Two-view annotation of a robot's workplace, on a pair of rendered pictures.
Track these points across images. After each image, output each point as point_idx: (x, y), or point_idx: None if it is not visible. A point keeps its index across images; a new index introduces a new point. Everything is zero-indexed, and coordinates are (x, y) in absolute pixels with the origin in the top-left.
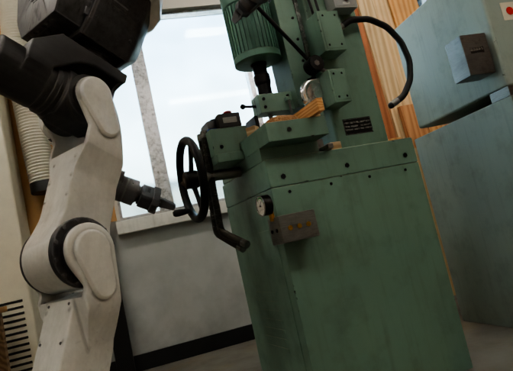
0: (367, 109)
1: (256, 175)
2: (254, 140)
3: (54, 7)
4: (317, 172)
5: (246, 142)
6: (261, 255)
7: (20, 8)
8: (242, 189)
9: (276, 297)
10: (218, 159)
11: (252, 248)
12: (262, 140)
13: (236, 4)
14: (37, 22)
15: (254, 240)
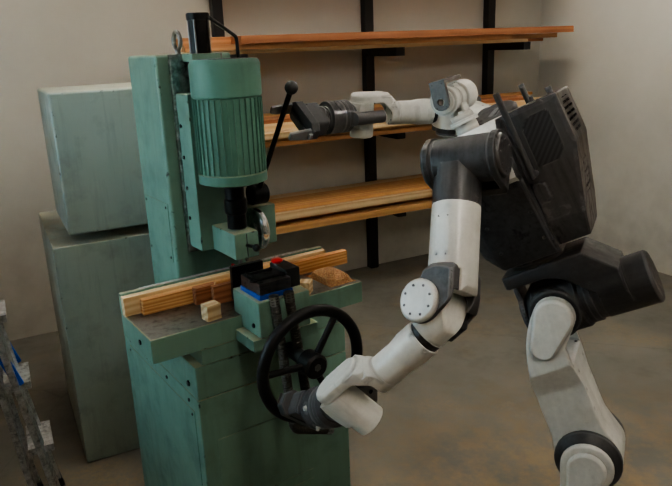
0: None
1: (318, 340)
2: (332, 299)
3: (596, 212)
4: None
5: (310, 301)
6: (292, 436)
7: (584, 192)
8: (271, 362)
9: (310, 474)
10: (317, 329)
11: (269, 436)
12: (351, 299)
13: (315, 125)
14: (593, 221)
15: (281, 422)
